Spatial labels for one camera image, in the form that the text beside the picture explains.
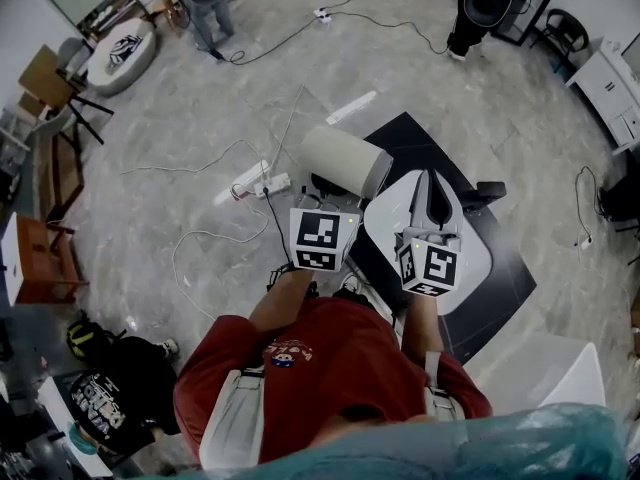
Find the person's right forearm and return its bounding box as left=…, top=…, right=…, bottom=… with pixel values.
left=402, top=292, right=446, bottom=364

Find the low wooden table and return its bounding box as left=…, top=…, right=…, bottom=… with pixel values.
left=39, top=117, right=86, bottom=224

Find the grey shoulder strap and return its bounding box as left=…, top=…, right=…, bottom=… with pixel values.
left=423, top=350, right=469, bottom=422
left=198, top=367, right=266, bottom=472

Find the black and yellow backpack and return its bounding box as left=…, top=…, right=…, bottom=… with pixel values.
left=66, top=317, right=119, bottom=362

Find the round white floor cushion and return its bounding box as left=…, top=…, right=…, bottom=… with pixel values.
left=87, top=17, right=157, bottom=97

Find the black faucet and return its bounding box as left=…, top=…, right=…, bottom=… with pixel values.
left=459, top=181, right=508, bottom=215

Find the person's left forearm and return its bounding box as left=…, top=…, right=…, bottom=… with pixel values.
left=248, top=267, right=321, bottom=334

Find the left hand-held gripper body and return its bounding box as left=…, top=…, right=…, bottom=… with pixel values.
left=288, top=171, right=362, bottom=273

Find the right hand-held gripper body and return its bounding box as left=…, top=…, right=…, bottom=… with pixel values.
left=394, top=223, right=464, bottom=298

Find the person's red shirt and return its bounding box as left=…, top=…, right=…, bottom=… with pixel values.
left=173, top=297, right=494, bottom=469

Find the black metal frame shelf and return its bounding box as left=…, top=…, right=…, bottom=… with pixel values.
left=492, top=0, right=560, bottom=47

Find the grey chair with black legs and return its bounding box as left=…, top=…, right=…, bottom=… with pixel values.
left=37, top=92, right=115, bottom=147

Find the white cabinet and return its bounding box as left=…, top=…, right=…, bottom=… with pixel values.
left=564, top=37, right=640, bottom=157

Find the brown wooden stool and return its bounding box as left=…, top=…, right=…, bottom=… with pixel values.
left=14, top=212, right=89, bottom=307

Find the white boxy appliance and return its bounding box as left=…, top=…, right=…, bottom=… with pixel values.
left=467, top=331, right=607, bottom=410

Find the flat white box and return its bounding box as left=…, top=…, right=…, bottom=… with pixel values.
left=0, top=211, right=25, bottom=307

